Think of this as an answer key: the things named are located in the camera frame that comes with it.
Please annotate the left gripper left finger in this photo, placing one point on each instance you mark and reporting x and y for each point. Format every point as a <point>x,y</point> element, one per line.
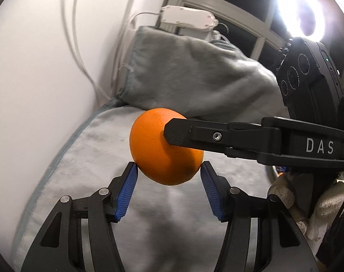
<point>58,244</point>

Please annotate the ring light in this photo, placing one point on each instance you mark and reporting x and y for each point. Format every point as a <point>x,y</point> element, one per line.
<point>303,18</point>

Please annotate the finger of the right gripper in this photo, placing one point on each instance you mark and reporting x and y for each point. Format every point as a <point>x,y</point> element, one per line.
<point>235,139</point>

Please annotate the floral white plate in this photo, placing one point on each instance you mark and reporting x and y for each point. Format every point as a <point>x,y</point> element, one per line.
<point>274,173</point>

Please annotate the medium orange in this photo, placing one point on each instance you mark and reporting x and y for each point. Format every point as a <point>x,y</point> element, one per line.
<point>164,163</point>

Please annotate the white power strip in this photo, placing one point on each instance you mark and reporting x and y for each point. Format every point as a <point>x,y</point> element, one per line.
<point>191,22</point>

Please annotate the right white gloved hand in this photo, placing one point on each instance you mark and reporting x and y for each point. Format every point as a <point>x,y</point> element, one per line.
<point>313,207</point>

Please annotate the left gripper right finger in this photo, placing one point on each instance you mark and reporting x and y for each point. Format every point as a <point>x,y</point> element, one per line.
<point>281,245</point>

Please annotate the grey fleece blanket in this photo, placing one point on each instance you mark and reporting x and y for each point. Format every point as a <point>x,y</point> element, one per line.
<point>145,184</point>

